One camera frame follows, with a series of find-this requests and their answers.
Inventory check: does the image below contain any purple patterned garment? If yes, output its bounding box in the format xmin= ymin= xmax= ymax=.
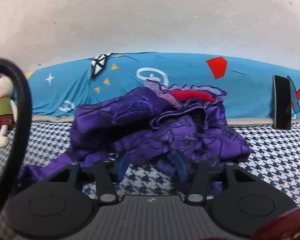
xmin=18 ymin=80 xmax=251 ymax=183

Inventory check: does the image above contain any blue cartoon print bedsheet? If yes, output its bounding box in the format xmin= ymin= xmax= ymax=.
xmin=26 ymin=52 xmax=300 ymax=119

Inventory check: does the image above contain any blue white houndstooth mat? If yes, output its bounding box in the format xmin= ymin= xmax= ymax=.
xmin=0 ymin=119 xmax=300 ymax=240

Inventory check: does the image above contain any black smartphone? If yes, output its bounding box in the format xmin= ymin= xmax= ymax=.
xmin=273 ymin=75 xmax=292 ymax=130

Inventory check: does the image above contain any beige bunny plush toy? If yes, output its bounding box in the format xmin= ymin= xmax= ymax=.
xmin=0 ymin=76 xmax=18 ymax=148

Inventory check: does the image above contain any black braided cable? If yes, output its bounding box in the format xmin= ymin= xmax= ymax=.
xmin=0 ymin=57 xmax=33 ymax=222

